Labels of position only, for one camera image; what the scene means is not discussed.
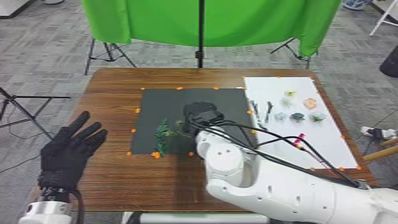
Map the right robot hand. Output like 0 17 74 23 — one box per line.
179 100 225 128

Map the blue flower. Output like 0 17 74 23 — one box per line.
271 111 289 122

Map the black tripod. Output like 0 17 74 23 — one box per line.
81 37 138 77
268 36 314 70
0 87 72 141

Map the dark mat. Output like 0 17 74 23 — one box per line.
127 87 259 156

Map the green fern sprig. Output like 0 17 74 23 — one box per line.
152 117 170 156

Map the blue and white vase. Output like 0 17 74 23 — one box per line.
340 0 374 11

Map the white sheet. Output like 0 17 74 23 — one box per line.
241 76 363 172

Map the yellow flower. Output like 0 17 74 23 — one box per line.
280 88 298 100

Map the black stand pole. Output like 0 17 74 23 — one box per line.
193 0 207 70

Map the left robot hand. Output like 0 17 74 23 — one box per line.
35 110 109 200

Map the pink flower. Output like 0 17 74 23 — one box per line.
301 97 319 111

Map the pale grey bar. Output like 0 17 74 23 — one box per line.
120 212 271 224

